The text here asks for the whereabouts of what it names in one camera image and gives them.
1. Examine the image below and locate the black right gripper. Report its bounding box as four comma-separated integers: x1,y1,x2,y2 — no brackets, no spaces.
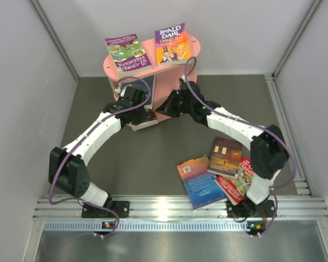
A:
156,90,194,118

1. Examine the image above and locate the dark blue paperback book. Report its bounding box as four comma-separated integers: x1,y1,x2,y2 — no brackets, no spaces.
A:
131,75,155,110

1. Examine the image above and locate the yellow Brideshead Revisited book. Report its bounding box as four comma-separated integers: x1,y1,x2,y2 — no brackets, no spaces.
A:
130,109,159,131

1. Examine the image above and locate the purple 117-storey treehouse book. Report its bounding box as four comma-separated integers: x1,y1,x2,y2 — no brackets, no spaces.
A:
105,34,153,78

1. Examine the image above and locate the orange Roald Dahl book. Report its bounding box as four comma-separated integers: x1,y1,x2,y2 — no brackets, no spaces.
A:
155,22,191,66

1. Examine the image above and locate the brown dark cover book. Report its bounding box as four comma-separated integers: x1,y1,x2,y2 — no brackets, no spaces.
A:
208,137,242,180

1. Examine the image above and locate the blue orange paperback book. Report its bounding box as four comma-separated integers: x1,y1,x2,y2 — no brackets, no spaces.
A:
177,155,226,210

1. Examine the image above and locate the red green treehouse book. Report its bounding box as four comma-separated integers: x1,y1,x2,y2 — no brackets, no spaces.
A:
215,157,255,205

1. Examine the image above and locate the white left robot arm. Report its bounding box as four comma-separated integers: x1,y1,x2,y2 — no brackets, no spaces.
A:
48,85,148,217

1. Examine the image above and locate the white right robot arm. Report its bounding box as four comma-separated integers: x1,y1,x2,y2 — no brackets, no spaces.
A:
156,79,290,218

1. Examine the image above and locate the pink three-tier shelf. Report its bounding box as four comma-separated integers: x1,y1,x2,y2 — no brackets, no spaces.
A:
103,34,201,122

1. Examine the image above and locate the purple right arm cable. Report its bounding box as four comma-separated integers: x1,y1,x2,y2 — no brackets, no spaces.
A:
181,56,297,238

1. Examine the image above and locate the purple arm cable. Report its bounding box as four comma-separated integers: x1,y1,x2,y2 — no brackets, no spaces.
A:
181,56,297,238
48,76,154,238

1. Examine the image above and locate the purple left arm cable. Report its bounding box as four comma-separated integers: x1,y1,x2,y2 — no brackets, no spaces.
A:
48,76,154,238

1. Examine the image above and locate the aluminium mounting rail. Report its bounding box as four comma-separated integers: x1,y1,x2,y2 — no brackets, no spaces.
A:
33,195,328,232

